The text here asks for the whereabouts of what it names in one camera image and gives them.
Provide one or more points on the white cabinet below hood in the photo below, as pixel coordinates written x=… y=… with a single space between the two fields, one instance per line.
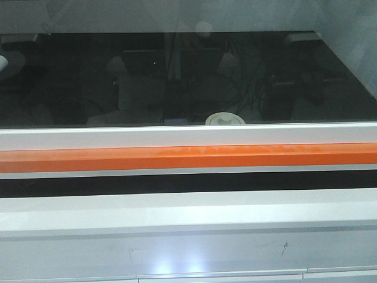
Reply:
x=266 y=236

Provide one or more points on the glass fume hood sash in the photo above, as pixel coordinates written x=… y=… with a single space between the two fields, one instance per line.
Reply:
x=107 y=74

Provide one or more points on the orange sash handle bar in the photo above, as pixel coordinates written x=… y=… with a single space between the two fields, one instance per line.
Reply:
x=72 y=160

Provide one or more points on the glass jar with white lid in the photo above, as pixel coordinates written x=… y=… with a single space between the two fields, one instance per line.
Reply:
x=223 y=119

